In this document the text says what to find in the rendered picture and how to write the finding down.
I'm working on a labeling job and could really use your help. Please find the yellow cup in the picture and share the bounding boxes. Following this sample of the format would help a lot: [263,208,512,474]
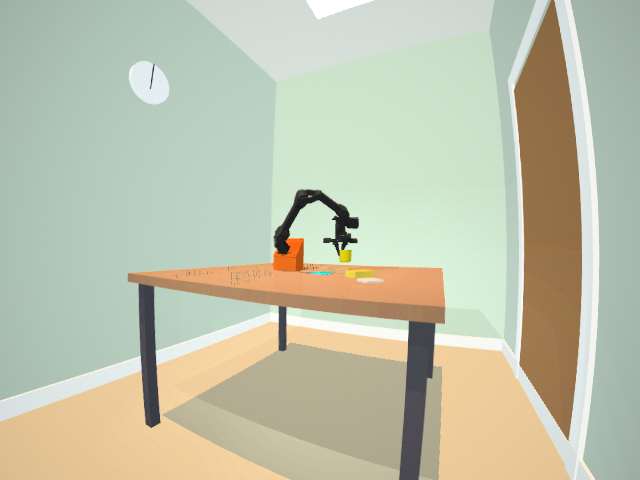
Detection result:
[339,250,352,263]

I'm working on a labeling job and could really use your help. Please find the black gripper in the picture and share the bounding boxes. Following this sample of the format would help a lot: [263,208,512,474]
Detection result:
[323,228,358,256]

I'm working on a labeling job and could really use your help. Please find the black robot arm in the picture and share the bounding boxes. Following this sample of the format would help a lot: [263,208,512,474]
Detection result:
[273,189,359,254]

